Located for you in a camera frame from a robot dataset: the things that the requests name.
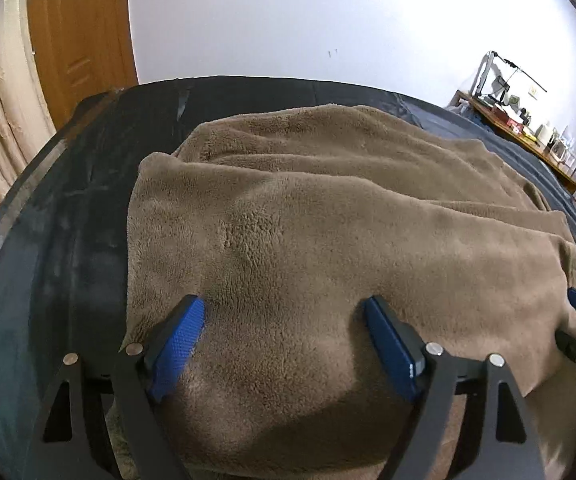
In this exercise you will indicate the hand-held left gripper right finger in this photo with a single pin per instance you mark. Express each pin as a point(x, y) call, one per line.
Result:
point(393, 350)

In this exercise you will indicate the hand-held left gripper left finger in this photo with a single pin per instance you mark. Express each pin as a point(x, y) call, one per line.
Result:
point(177, 350)

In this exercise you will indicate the brown fleece garment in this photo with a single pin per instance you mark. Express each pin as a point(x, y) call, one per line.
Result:
point(318, 235)

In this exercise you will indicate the wooden desk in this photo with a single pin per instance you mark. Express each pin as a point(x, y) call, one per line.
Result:
point(565, 177)

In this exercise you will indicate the white jar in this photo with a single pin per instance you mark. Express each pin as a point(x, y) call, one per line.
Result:
point(546, 133)

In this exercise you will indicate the red box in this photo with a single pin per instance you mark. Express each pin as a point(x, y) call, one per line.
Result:
point(515, 120)

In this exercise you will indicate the clear display case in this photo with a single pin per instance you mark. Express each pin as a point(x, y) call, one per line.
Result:
point(483, 70)

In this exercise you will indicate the beige curtain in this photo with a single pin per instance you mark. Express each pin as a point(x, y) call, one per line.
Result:
point(2, 110)

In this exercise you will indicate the panelled wooden door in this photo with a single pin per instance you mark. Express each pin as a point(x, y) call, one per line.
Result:
point(82, 35)

